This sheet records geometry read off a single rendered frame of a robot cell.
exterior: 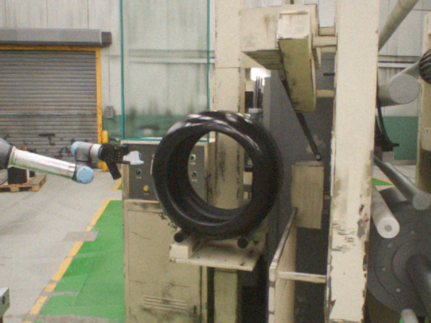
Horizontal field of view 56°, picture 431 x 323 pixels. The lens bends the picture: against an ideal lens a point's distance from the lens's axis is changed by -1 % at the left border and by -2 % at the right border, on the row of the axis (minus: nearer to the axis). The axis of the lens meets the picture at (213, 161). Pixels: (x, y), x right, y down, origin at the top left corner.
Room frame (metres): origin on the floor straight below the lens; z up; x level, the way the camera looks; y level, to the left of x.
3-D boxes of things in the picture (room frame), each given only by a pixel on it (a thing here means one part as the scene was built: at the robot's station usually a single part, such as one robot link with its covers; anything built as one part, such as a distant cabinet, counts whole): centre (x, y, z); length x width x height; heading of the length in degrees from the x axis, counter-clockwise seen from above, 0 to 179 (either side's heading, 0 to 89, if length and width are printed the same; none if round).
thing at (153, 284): (2.61, 0.25, 0.63); 0.56 x 0.41 x 1.27; 74
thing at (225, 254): (1.87, -0.03, 0.80); 0.37 x 0.36 x 0.02; 74
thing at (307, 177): (1.98, -0.46, 1.05); 0.20 x 0.15 x 0.30; 164
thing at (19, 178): (7.92, 3.76, 0.38); 1.20 x 0.80 x 0.76; 15
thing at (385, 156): (1.88, -0.70, 1.30); 0.83 x 0.13 x 0.08; 164
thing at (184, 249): (1.91, 0.10, 0.84); 0.36 x 0.09 x 0.06; 164
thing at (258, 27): (1.67, -0.29, 1.71); 0.61 x 0.25 x 0.15; 164
